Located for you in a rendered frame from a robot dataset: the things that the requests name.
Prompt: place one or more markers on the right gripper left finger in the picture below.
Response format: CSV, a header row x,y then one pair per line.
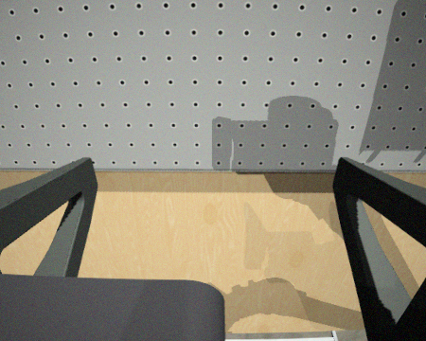
x,y
24,205

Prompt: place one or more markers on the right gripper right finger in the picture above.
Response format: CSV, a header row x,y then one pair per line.
x,y
382,297

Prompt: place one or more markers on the grey perforated base plate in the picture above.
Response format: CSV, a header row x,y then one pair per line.
x,y
213,85

